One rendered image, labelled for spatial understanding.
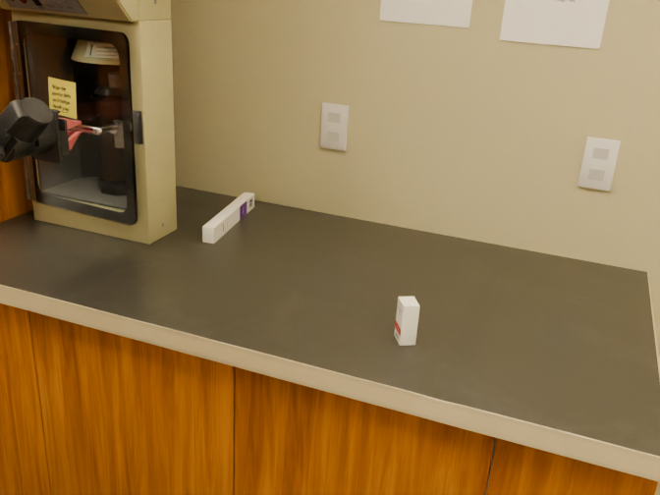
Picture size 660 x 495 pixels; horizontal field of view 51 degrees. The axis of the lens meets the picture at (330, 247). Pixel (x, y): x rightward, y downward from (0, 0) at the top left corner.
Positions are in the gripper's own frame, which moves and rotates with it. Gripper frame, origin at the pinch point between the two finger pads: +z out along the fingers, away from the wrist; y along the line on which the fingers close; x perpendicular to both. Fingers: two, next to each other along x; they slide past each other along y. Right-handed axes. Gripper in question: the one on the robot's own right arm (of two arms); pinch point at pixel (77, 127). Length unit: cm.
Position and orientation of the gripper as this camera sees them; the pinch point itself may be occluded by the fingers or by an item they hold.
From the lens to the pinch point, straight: 150.4
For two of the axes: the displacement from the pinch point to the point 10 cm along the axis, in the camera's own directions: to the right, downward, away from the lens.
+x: -9.3, -1.8, 3.1
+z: 3.6, -3.3, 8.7
